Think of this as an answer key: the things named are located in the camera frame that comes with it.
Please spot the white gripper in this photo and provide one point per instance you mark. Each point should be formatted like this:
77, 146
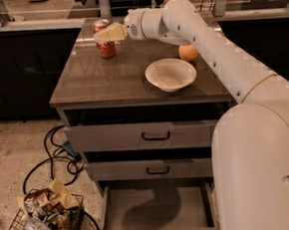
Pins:
131, 24

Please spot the red coke can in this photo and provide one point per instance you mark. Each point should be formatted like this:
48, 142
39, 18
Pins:
107, 49

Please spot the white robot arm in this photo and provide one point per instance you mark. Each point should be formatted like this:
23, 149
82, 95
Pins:
250, 144

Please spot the grey drawer cabinet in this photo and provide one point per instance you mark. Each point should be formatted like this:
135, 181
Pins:
95, 91

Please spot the top grey drawer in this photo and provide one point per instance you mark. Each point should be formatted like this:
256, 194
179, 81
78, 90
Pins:
141, 136

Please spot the grey drawer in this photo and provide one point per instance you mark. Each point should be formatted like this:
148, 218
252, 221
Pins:
150, 169
141, 136
165, 204

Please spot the middle grey drawer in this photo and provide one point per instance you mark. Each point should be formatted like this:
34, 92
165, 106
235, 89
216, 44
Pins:
150, 169

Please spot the bottom grey drawer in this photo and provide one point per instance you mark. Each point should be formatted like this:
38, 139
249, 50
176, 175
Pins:
165, 204

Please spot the white paper bowl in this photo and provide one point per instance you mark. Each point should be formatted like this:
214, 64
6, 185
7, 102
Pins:
170, 75

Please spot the orange fruit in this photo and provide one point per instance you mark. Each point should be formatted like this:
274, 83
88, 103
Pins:
188, 53

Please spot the brown snack bag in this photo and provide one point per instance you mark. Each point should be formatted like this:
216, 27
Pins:
42, 202

